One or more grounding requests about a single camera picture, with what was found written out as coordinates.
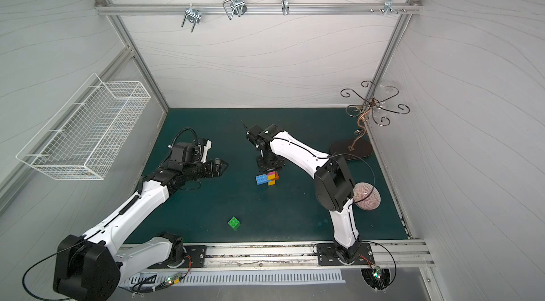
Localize left black cable bundle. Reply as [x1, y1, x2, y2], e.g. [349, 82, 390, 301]
[127, 253, 193, 295]

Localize white wire basket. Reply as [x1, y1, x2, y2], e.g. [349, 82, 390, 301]
[16, 73, 150, 180]

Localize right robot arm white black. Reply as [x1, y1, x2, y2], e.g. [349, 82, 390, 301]
[246, 125, 378, 265]

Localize metal ornament stand dark base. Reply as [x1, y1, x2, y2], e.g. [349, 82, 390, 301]
[329, 81, 411, 161]

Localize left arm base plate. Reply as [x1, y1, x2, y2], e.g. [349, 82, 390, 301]
[151, 244, 207, 269]

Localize white slotted cable duct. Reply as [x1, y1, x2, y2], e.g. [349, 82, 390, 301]
[127, 270, 346, 289]

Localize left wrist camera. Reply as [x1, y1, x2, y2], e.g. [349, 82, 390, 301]
[195, 138, 212, 163]

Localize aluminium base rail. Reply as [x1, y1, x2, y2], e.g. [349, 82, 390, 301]
[114, 239, 436, 274]

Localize pink ribbed round coaster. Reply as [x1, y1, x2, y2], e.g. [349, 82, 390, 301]
[353, 183, 381, 211]

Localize metal clamp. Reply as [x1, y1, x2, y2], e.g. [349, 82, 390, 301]
[369, 0, 407, 16]
[181, 4, 202, 33]
[280, 0, 290, 16]
[222, 0, 248, 20]

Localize aluminium cross bar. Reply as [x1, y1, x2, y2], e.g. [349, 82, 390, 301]
[95, 1, 424, 17]

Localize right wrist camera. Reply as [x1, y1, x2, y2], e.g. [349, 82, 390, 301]
[242, 122, 272, 149]

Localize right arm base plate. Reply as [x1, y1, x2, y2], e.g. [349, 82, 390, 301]
[312, 242, 375, 266]

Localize green 2x2 lego brick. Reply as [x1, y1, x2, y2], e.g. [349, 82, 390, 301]
[228, 217, 241, 231]

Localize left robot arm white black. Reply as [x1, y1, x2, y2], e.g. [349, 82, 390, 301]
[52, 159, 229, 300]

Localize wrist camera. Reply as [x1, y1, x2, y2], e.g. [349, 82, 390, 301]
[195, 138, 212, 163]
[242, 122, 272, 149]

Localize blue 2x4 lego brick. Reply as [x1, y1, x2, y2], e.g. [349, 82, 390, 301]
[255, 174, 269, 186]

